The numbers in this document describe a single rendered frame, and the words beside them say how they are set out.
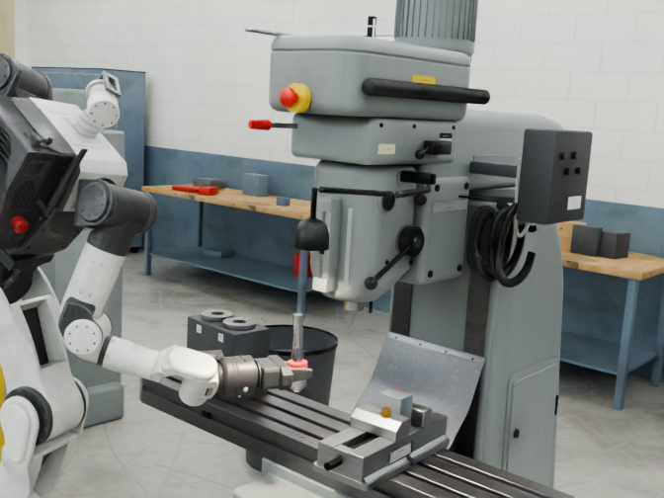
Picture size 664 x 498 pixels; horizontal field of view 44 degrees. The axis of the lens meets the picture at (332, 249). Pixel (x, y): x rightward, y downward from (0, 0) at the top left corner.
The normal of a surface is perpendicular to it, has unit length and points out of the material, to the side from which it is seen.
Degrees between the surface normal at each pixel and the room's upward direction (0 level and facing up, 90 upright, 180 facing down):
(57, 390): 60
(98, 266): 87
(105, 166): 76
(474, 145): 90
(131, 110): 90
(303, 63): 90
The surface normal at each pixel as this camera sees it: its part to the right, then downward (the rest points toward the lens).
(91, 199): -0.47, -0.11
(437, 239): 0.76, 0.15
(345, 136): -0.65, 0.09
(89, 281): 0.07, 0.13
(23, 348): -0.40, 0.14
